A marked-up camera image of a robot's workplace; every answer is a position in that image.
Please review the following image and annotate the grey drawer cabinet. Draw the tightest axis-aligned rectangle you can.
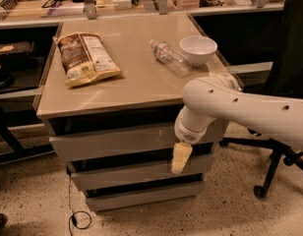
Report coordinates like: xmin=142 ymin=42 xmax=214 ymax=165
xmin=36 ymin=14 xmax=227 ymax=199

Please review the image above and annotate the black cable on floor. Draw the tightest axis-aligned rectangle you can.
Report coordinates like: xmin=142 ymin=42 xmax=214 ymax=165
xmin=67 ymin=174 xmax=93 ymax=236

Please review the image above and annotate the grey drawer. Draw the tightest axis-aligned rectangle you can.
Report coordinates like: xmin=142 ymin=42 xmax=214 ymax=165
xmin=86 ymin=181 xmax=205 ymax=212
xmin=48 ymin=117 xmax=230 ymax=163
xmin=71 ymin=153 xmax=214 ymax=191

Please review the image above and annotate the grey middle drawer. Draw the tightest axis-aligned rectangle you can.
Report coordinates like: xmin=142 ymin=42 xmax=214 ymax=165
xmin=71 ymin=153 xmax=214 ymax=191

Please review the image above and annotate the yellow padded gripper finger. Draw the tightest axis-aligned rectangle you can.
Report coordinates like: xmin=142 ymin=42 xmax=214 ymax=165
xmin=171 ymin=141 xmax=193 ymax=174

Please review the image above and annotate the clear plastic water bottle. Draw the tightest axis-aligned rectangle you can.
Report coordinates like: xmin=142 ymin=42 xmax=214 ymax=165
xmin=150 ymin=39 xmax=192 ymax=77

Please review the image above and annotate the black office chair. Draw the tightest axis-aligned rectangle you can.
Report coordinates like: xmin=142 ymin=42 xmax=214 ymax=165
xmin=219 ymin=0 xmax=303 ymax=198

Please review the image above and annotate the grey top drawer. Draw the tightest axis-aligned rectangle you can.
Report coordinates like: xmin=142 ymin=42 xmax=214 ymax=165
xmin=48 ymin=117 xmax=230 ymax=163

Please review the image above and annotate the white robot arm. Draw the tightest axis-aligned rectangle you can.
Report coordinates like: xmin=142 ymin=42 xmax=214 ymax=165
xmin=171 ymin=73 xmax=303 ymax=174

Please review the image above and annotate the white bowl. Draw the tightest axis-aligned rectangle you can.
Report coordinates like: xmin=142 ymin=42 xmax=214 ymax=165
xmin=180 ymin=35 xmax=217 ymax=66

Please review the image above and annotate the grey bottom drawer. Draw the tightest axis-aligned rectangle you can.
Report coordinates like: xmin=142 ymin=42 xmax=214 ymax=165
xmin=86 ymin=181 xmax=205 ymax=212

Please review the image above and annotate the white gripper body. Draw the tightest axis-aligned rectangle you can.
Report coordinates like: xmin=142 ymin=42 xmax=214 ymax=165
xmin=174 ymin=116 xmax=208 ymax=145

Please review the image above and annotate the brown chip bag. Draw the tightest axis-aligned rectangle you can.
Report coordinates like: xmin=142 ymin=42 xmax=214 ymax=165
xmin=54 ymin=31 xmax=121 ymax=88

